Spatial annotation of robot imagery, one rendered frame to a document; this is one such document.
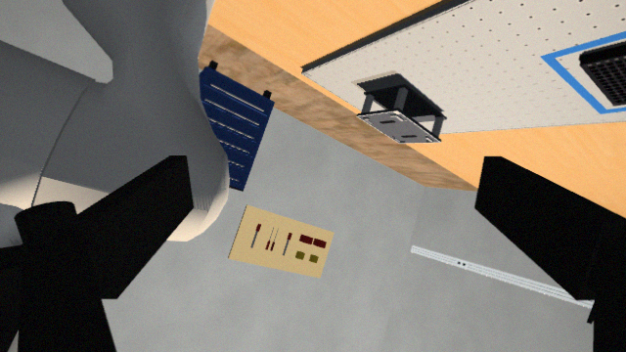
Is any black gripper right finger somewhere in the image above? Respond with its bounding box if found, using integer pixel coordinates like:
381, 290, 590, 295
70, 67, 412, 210
474, 155, 626, 352

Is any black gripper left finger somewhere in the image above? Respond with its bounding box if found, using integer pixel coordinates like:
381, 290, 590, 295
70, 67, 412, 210
0, 155, 194, 352

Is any blue tape outline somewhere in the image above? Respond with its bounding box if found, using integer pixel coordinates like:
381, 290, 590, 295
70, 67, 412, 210
541, 31, 626, 114

